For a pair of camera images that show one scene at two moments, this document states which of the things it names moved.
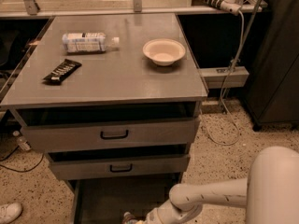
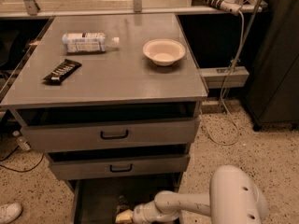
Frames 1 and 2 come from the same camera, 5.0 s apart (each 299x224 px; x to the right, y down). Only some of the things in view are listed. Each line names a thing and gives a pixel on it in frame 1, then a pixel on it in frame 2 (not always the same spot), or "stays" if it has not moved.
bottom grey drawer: (105, 201) stays
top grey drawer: (95, 127) stays
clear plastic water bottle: (129, 218) -> (121, 205)
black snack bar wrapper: (65, 69) stays
